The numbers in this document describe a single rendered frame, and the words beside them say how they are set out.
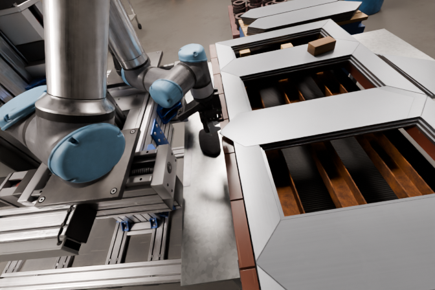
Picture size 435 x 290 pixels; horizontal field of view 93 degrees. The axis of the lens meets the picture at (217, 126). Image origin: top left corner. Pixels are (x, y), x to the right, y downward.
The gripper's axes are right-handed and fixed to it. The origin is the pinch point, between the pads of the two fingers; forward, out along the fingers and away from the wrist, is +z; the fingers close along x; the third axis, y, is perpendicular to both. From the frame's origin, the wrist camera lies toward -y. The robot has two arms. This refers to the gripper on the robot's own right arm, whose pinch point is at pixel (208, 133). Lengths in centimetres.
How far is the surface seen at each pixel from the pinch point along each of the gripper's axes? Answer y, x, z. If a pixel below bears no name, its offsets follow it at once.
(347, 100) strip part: 57, 5, 0
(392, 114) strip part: 67, -7, 0
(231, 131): 9.0, -1.0, 0.4
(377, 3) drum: 240, 245, 70
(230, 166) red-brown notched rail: 6.4, -15.0, 2.6
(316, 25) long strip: 72, 72, 0
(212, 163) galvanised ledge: -1.8, -2.9, 17.2
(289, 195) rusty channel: 25.9, -22.9, 17.0
